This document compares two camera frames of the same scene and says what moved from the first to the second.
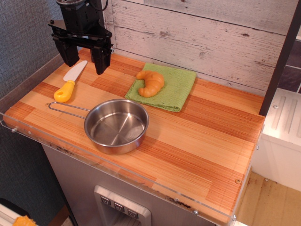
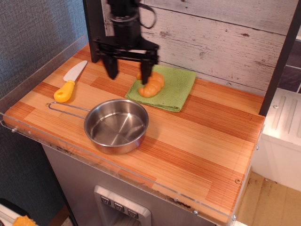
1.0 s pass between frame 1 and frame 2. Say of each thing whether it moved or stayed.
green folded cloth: stayed
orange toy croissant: stayed
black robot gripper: moved
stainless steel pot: stayed
